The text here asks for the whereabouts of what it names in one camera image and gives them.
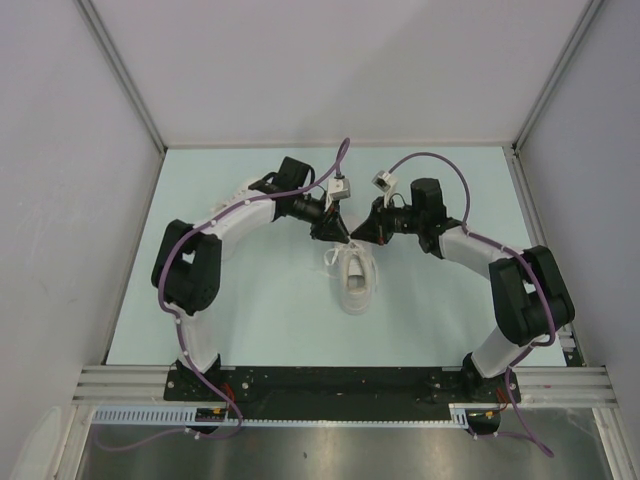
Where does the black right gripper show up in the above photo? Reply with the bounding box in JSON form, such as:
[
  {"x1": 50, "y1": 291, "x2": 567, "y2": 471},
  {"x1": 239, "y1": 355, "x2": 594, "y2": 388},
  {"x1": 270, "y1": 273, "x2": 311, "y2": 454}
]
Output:
[{"x1": 351, "y1": 195, "x2": 424, "y2": 246}]

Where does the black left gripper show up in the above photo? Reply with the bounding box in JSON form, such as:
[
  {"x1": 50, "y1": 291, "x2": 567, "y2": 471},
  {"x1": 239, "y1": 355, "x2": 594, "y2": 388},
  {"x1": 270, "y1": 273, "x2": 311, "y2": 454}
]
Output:
[{"x1": 290, "y1": 191, "x2": 349, "y2": 244}]

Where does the white sneaker with laces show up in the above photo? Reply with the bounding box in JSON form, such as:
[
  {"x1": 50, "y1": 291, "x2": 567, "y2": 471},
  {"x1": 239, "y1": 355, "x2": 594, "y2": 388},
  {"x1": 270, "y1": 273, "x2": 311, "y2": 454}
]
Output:
[{"x1": 323, "y1": 240, "x2": 379, "y2": 315}]

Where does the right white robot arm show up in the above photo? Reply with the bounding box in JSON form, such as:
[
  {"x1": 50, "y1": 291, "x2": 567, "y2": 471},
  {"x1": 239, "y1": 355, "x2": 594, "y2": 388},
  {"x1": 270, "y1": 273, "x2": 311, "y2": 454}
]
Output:
[{"x1": 353, "y1": 171, "x2": 575, "y2": 401}]

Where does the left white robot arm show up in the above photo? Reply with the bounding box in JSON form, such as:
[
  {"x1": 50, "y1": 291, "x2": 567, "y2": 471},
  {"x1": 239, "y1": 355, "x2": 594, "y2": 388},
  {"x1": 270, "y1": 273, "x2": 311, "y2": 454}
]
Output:
[{"x1": 151, "y1": 157, "x2": 350, "y2": 400}]

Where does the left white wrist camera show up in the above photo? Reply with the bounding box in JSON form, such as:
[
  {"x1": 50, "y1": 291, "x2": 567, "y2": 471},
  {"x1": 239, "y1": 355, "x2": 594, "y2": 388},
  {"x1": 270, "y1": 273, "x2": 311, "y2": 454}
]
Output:
[{"x1": 325, "y1": 176, "x2": 351, "y2": 210}]

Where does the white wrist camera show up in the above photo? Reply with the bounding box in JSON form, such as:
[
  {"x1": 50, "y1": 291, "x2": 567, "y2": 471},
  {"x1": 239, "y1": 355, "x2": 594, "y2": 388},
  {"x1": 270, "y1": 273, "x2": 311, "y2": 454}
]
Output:
[
  {"x1": 325, "y1": 176, "x2": 351, "y2": 210},
  {"x1": 372, "y1": 170, "x2": 398, "y2": 207}
]

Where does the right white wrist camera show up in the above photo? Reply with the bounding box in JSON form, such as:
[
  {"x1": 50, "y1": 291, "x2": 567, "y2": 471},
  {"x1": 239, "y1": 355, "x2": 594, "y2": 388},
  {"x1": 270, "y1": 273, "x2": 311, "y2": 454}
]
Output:
[{"x1": 372, "y1": 170, "x2": 398, "y2": 207}]

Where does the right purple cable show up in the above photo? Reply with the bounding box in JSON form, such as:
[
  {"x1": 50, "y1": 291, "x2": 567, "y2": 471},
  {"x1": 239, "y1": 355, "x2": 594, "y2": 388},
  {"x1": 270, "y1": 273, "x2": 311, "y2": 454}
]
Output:
[{"x1": 382, "y1": 152, "x2": 561, "y2": 459}]

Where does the purple cable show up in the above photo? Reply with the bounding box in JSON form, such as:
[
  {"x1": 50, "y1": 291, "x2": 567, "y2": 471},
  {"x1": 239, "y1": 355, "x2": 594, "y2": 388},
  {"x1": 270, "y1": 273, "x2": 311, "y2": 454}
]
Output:
[
  {"x1": 94, "y1": 137, "x2": 351, "y2": 449},
  {"x1": 382, "y1": 152, "x2": 561, "y2": 459}
]

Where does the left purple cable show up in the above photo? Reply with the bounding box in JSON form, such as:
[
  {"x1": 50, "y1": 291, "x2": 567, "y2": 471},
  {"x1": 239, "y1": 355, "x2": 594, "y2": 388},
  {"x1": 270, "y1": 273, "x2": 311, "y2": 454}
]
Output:
[{"x1": 94, "y1": 137, "x2": 351, "y2": 449}]

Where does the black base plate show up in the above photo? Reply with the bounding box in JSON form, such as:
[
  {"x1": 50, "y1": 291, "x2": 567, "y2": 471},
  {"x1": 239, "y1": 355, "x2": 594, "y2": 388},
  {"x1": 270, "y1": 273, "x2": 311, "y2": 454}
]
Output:
[{"x1": 163, "y1": 363, "x2": 521, "y2": 420}]

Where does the grey slotted cable duct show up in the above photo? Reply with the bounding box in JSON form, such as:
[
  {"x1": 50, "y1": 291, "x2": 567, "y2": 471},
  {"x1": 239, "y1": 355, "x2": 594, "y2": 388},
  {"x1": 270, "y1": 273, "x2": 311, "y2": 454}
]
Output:
[{"x1": 92, "y1": 405, "x2": 498, "y2": 429}]

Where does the aluminium frame rail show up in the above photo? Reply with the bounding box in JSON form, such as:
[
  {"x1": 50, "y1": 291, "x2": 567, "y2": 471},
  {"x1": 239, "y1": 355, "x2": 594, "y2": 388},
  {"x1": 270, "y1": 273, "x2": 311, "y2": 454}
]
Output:
[{"x1": 503, "y1": 145, "x2": 639, "y2": 479}]

